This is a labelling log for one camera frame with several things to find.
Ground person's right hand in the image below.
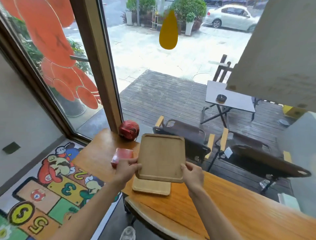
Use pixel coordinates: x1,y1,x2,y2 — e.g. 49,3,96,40
180,162,205,191

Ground person's left hand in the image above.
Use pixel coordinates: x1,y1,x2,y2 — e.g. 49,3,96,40
115,158,143,185

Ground dark wooden tray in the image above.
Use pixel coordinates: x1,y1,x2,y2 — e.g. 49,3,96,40
135,133,186,184

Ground person's right forearm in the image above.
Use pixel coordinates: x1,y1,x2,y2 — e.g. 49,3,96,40
190,187,243,240

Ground person's left forearm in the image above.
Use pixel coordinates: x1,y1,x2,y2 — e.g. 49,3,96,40
49,180,124,240

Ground red box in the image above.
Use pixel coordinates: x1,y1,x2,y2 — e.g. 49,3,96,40
111,148,134,169

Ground light wooden tray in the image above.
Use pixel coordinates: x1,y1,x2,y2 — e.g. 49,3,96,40
132,175,171,196

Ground brown folding camp chair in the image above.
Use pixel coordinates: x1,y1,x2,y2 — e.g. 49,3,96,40
152,115,215,164
207,128,312,196

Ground person's white shoe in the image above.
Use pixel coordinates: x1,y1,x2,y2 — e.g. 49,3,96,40
119,226,136,240

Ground white outdoor folding table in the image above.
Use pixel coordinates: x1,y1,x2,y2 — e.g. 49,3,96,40
200,80,256,129

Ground large grey plant pot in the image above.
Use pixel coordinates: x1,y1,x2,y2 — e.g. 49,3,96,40
52,90,87,117

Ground colourful cartoon floor mat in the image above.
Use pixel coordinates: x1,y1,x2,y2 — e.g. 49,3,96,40
0,141,122,240

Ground dark wooden outdoor chair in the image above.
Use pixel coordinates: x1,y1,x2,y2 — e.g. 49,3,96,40
212,54,234,83

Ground yellow box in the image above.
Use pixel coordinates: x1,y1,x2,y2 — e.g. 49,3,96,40
282,105,307,120

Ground yellow drop window sticker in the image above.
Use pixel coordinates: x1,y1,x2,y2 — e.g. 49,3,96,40
159,9,179,50

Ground tall white planter with plant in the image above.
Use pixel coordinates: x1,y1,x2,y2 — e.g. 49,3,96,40
184,12,196,37
124,0,137,26

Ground orange window sticker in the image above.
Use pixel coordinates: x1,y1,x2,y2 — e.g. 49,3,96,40
0,0,102,110

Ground metal plant stand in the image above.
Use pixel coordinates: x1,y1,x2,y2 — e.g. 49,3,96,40
151,4,159,31

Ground white car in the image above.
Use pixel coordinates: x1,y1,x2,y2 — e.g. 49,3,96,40
205,4,260,33

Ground green bush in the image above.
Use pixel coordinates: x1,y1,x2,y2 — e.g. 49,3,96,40
170,0,207,32

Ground brown window frame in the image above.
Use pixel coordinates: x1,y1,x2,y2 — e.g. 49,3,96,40
0,0,124,146

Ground dark wall socket plate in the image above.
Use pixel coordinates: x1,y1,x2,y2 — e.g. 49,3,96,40
2,141,21,155

